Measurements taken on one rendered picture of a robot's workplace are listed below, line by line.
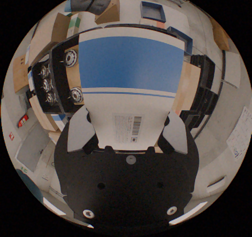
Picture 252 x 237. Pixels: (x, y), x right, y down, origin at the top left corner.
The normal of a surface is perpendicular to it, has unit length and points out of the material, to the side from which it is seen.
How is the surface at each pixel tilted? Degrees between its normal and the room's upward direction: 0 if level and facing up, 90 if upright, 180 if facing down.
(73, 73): 0
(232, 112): 90
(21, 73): 79
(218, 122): 90
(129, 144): 0
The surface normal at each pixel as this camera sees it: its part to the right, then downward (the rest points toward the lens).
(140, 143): 0.00, 0.52
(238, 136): -1.00, -0.04
